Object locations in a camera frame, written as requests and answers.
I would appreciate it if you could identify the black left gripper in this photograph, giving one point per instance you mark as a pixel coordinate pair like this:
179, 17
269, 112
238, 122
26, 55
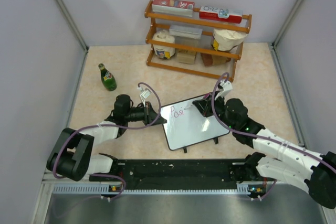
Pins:
149, 115

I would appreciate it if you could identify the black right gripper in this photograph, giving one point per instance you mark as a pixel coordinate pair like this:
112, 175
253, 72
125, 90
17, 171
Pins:
205, 106

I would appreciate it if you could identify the white marker pen magenta cap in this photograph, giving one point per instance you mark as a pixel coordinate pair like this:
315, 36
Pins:
198, 102

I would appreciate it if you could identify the white whiteboard black frame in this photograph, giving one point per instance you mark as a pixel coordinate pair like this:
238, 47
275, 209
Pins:
186, 126

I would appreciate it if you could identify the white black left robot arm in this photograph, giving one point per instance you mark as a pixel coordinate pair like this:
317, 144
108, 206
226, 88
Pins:
72, 156

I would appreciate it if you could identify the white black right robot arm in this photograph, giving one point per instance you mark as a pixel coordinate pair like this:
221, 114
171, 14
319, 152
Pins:
277, 158

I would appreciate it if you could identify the brown bread package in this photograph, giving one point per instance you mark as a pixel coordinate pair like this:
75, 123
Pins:
213, 60

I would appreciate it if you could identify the tan cardboard box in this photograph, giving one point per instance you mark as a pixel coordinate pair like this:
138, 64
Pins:
186, 56

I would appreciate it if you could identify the green glass bottle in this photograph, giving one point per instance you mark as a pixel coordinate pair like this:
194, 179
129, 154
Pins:
107, 78

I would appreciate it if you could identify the orange wooden shelf rack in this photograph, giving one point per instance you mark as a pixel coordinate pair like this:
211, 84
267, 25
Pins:
161, 21

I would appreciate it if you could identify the white wrapped jar right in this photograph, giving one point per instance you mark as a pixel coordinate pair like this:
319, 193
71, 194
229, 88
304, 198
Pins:
225, 40

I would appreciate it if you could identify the clear plastic container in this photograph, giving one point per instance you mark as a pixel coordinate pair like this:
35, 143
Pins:
184, 35

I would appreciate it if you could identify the red white box right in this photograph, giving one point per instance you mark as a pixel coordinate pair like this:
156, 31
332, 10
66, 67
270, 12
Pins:
221, 14

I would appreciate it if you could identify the red white box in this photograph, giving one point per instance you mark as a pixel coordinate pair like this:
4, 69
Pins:
221, 14
174, 7

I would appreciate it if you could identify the red white box left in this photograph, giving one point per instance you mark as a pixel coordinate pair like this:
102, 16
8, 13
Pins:
174, 7

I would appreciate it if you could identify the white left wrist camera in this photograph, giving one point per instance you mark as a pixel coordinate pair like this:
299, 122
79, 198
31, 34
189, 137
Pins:
144, 94

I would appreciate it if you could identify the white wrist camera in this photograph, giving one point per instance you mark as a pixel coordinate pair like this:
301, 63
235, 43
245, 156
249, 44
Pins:
144, 94
224, 88

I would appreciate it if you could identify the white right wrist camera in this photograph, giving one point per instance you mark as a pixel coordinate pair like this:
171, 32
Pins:
224, 88

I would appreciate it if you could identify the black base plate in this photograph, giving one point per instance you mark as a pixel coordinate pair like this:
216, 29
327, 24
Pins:
184, 174

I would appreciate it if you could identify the grey slotted cable duct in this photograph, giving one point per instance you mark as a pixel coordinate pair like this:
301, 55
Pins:
104, 189

